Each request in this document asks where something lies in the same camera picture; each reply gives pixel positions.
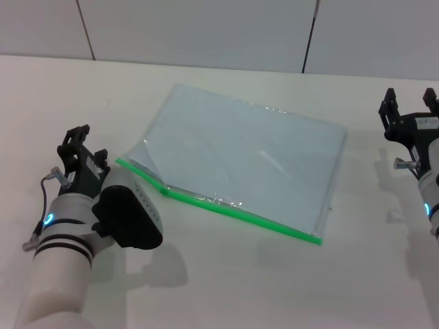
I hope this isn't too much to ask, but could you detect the clear green-zippered document bag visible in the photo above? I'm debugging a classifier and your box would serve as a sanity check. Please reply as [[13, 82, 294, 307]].
[[115, 83, 348, 247]]

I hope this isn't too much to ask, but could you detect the right gripper metal connector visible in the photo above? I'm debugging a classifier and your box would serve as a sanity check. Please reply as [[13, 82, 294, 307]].
[[394, 156, 421, 171]]

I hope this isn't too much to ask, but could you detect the left wrist camera housing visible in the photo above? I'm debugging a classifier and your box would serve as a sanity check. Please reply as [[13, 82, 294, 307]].
[[91, 167, 164, 252]]

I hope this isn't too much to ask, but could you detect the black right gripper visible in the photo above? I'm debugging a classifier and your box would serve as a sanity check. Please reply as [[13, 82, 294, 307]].
[[378, 87, 439, 179]]

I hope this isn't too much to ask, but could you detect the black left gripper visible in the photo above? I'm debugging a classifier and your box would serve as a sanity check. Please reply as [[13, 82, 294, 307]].
[[56, 125, 111, 200]]

